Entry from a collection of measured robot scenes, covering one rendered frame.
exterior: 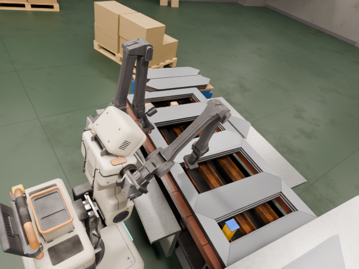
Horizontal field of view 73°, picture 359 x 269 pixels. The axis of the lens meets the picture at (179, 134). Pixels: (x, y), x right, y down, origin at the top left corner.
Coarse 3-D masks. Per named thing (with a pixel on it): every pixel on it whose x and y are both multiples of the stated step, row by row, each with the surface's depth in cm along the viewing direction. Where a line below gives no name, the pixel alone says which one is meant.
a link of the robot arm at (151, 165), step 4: (156, 156) 110; (160, 156) 111; (148, 160) 109; (152, 160) 110; (156, 160) 109; (160, 160) 109; (164, 160) 110; (144, 164) 109; (148, 164) 108; (152, 164) 108; (156, 164) 109; (160, 164) 108; (148, 168) 108; (152, 168) 108; (156, 168) 108; (152, 172) 109
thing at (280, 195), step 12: (168, 96) 228; (180, 96) 234; (192, 96) 241; (180, 120) 206; (192, 120) 212; (240, 144) 195; (204, 156) 177; (216, 156) 183; (180, 192) 153; (252, 204) 154; (288, 204) 161; (228, 216) 146; (216, 252) 127
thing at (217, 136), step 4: (216, 132) 200; (216, 136) 197; (220, 136) 198; (216, 140) 193; (220, 140) 194; (224, 140) 194; (220, 144) 190; (224, 144) 191; (228, 144) 192; (224, 148) 187
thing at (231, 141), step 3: (219, 132) 201; (222, 132) 202; (225, 132) 202; (222, 135) 199; (225, 135) 200; (228, 135) 200; (225, 138) 197; (228, 138) 197; (231, 138) 198; (228, 141) 194; (231, 141) 195; (234, 141) 196; (231, 144) 193; (234, 144) 193; (237, 144) 194
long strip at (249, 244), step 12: (288, 216) 151; (300, 216) 153; (312, 216) 155; (264, 228) 141; (276, 228) 143; (288, 228) 144; (240, 240) 133; (252, 240) 134; (264, 240) 136; (240, 252) 128; (252, 252) 129; (228, 264) 122
